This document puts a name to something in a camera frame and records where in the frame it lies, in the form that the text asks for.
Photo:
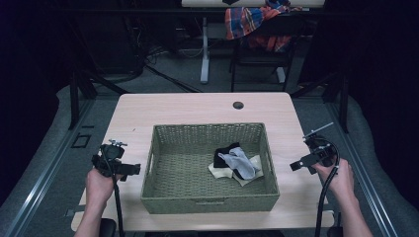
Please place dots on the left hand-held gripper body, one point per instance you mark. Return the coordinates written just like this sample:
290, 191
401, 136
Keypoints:
111, 157

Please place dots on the black armrest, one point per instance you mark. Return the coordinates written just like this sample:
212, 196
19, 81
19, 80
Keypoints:
336, 228
107, 227

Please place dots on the white desk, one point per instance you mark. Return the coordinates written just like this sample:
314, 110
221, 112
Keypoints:
205, 49

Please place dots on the person's left hand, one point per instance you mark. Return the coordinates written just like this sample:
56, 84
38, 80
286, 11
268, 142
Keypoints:
99, 187

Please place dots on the black sock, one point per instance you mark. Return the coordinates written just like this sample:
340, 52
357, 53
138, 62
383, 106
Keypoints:
220, 155

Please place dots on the person's right hand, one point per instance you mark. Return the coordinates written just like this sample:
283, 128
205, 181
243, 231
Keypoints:
339, 179

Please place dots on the black metal stand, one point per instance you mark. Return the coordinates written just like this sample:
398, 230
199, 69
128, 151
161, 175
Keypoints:
342, 98
75, 98

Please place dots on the grey sock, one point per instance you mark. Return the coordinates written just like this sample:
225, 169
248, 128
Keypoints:
243, 164

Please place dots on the cream sock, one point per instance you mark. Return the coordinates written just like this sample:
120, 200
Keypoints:
257, 163
218, 173

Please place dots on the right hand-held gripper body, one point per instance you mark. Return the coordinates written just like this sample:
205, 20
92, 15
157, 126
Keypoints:
322, 148

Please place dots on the black chair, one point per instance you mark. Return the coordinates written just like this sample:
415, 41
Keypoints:
260, 59

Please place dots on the green woven basket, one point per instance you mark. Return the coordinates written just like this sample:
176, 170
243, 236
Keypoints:
179, 171

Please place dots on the aluminium floor rail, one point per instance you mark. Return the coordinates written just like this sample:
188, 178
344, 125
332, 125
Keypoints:
42, 184
365, 184

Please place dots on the plaid shirt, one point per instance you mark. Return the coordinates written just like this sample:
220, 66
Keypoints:
243, 21

